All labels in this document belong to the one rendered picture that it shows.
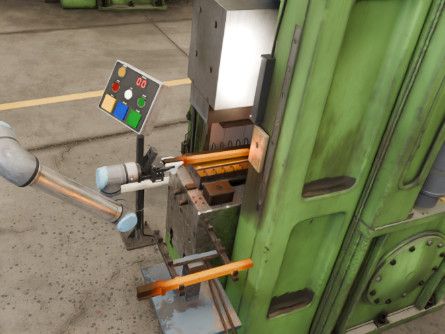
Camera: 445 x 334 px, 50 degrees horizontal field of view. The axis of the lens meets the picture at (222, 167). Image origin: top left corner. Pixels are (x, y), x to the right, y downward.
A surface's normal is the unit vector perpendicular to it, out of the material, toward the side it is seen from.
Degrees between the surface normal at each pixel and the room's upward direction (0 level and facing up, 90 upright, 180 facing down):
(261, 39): 90
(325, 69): 89
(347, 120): 89
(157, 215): 0
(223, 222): 90
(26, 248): 0
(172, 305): 0
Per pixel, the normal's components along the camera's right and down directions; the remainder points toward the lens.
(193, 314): 0.12, -0.80
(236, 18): 0.41, 0.58
